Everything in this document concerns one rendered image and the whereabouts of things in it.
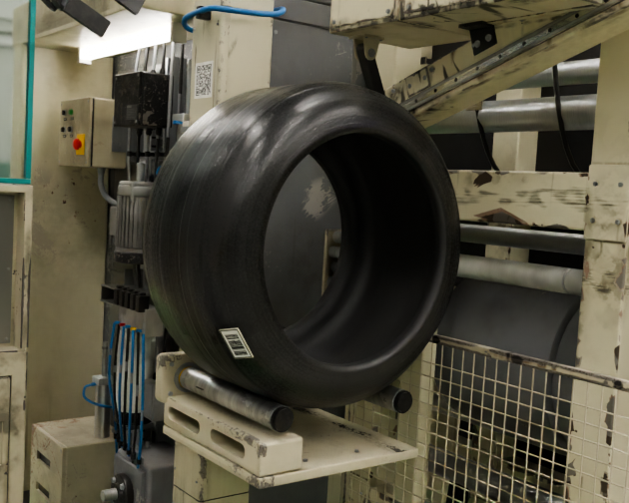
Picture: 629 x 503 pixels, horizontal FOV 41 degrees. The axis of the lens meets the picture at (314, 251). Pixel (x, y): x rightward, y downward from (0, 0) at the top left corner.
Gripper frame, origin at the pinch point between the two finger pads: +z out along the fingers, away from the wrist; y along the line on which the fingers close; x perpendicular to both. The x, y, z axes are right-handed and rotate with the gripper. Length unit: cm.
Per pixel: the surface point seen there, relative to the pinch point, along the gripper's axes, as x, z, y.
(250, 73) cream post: 22, 35, -31
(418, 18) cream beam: 39, 50, -2
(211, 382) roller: -39, 53, -24
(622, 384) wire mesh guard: -15, 96, 32
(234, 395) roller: -41, 54, -15
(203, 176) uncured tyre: -12.7, 25.1, -3.5
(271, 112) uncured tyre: 1.4, 28.8, 1.7
